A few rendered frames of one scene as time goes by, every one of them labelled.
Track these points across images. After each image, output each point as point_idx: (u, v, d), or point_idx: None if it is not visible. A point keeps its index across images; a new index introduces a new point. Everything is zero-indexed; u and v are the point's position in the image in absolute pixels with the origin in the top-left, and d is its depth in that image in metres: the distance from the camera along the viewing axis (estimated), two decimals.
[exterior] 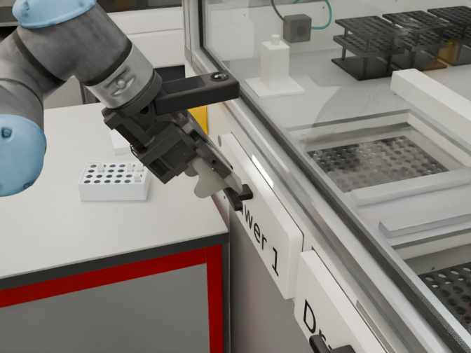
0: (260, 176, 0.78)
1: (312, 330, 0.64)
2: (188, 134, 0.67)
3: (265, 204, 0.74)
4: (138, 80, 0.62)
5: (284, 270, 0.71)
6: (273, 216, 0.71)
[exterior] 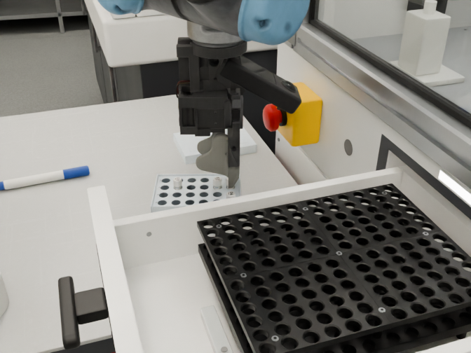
0: (123, 277, 0.43)
1: None
2: (232, 108, 0.67)
3: (114, 344, 0.38)
4: (232, 33, 0.63)
5: None
6: None
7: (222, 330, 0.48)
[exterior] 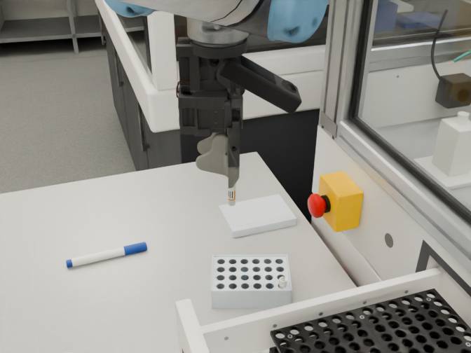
0: None
1: None
2: (232, 108, 0.67)
3: None
4: (232, 33, 0.63)
5: None
6: None
7: None
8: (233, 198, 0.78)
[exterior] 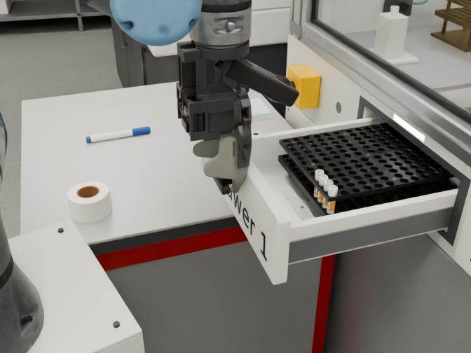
0: None
1: None
2: (242, 108, 0.67)
3: (253, 187, 0.71)
4: (242, 33, 0.63)
5: (272, 254, 0.68)
6: (261, 198, 0.69)
7: (299, 199, 0.82)
8: (318, 197, 0.77)
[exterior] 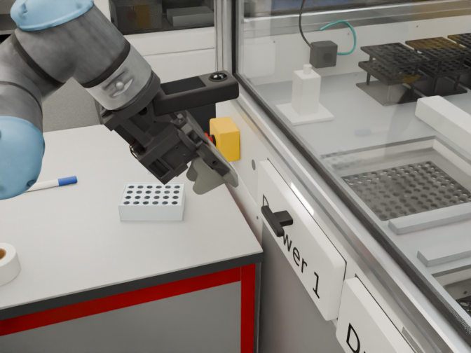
0: (300, 203, 0.83)
1: (356, 351, 0.69)
2: (187, 135, 0.67)
3: (306, 232, 0.79)
4: (137, 81, 0.62)
5: (326, 294, 0.76)
6: (316, 243, 0.76)
7: None
8: None
